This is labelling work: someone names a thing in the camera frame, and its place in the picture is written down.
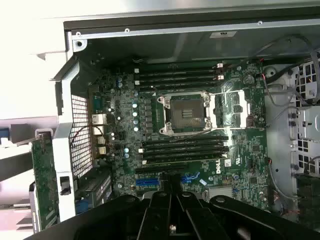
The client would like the grey wire bundle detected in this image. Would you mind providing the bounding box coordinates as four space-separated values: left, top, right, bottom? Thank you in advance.
261 73 297 109

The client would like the thin red fan wire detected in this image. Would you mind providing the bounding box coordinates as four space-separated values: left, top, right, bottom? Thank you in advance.
69 124 106 151

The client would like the black RAM slot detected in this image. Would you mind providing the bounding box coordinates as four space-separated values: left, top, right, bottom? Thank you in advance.
134 63 224 75
141 152 227 166
138 71 218 80
138 146 230 159
134 74 224 86
141 136 230 148
142 141 230 153
138 81 221 92

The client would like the black expansion slot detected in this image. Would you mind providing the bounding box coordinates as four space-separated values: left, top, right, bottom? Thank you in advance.
134 163 191 175

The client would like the blue disk carrier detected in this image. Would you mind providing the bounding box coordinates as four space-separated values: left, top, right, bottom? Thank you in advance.
0 126 10 146

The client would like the metal rear port block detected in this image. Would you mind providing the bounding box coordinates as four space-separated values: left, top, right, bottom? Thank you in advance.
88 84 114 157

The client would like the long grey wire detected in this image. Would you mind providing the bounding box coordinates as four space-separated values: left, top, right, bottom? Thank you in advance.
249 34 320 66

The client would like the blue expansion slot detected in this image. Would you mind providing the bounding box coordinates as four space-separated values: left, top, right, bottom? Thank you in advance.
136 174 201 189

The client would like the thin steel locking lever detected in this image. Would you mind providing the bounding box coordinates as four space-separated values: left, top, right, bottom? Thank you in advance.
209 89 246 97
172 125 266 141

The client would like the open black PC case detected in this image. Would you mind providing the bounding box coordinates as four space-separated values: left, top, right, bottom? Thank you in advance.
48 17 320 226

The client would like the silver metal disk bay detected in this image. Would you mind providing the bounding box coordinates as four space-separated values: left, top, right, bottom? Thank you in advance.
264 59 320 226

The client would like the round coin cell battery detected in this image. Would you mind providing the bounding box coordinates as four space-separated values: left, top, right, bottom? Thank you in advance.
243 74 256 86

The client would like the silver chipset heatsink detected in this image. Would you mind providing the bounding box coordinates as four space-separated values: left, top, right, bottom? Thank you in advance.
208 186 234 201

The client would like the curved grey wire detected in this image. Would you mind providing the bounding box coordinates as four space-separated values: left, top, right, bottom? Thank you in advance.
267 159 301 201

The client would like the CPU socket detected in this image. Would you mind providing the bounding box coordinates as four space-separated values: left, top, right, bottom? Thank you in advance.
156 91 216 137

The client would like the green Dell motherboard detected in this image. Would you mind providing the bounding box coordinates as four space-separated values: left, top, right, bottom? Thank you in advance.
87 59 272 213

